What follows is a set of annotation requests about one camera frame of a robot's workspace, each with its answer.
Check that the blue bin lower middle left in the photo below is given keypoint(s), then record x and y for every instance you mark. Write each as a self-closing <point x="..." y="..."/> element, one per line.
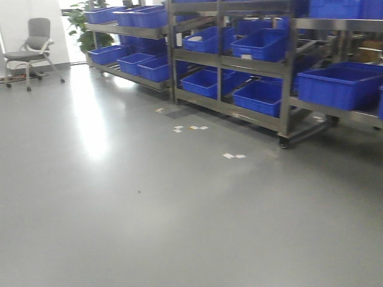
<point x="205" y="83"/>

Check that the blue bin far lower left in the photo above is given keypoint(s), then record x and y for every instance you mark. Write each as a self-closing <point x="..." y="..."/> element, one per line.
<point x="109" y="54"/>

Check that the middle steel shelf rack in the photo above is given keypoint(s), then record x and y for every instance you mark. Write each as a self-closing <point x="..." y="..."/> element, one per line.
<point x="293" y="125"/>

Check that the blue bin far lower middle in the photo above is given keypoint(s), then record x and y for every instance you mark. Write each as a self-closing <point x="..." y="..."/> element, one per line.
<point x="129" y="64"/>

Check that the far steel shelf rack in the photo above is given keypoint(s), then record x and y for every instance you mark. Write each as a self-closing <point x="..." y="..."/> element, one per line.
<point x="113" y="68"/>

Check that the large blue bin right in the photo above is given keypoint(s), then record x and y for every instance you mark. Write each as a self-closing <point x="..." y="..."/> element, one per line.
<point x="347" y="86"/>

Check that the right steel shelf rack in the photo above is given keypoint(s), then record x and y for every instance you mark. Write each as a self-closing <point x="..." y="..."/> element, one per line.
<point x="338" y="48"/>

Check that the steel shelf rack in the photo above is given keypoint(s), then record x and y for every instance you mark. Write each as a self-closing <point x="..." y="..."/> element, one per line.
<point x="113" y="68"/>
<point x="293" y="125"/>
<point x="338" y="48"/>

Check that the blue bin lower middle right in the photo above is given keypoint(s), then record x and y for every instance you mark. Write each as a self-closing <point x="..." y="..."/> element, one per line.
<point x="260" y="96"/>

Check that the blue bin far lower right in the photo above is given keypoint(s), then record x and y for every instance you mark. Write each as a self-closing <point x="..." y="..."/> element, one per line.
<point x="157" y="69"/>

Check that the blue bin mid-level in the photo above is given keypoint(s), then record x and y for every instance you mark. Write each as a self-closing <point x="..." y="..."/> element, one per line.
<point x="206" y="41"/>
<point x="267" y="45"/>

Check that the green potted plant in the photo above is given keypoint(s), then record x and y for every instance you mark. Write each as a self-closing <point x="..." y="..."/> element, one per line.
<point x="77" y="23"/>

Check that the grey office chair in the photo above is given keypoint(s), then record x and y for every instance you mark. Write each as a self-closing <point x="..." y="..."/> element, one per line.
<point x="35" y="49"/>

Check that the blue bin far top right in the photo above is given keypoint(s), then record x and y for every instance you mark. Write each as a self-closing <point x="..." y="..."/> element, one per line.
<point x="151" y="17"/>

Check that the blue bin mid-level right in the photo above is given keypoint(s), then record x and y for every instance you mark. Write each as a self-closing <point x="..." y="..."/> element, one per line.
<point x="267" y="45"/>

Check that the blue bin far top left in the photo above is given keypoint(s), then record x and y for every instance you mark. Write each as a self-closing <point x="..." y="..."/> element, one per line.
<point x="102" y="15"/>

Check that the blue bin mid-level left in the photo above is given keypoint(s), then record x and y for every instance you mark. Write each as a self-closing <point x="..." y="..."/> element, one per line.
<point x="206" y="41"/>

